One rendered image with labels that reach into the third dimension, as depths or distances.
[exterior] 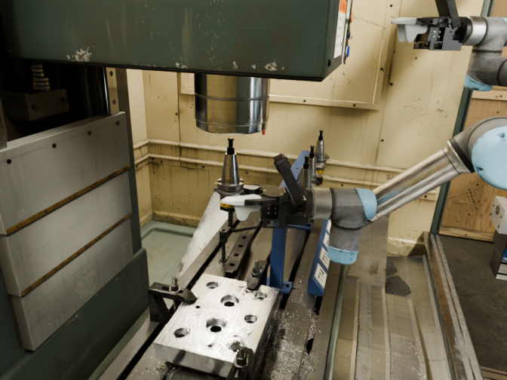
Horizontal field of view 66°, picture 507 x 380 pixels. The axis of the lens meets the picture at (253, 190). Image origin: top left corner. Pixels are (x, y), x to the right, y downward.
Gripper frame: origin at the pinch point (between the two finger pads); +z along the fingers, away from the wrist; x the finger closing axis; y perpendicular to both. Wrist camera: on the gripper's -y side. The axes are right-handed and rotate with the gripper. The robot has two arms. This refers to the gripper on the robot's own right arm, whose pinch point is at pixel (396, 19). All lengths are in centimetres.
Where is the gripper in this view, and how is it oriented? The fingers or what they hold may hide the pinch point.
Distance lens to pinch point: 115.8
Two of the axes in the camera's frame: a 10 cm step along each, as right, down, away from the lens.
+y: -0.3, 9.2, 3.8
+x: -2.4, -3.8, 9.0
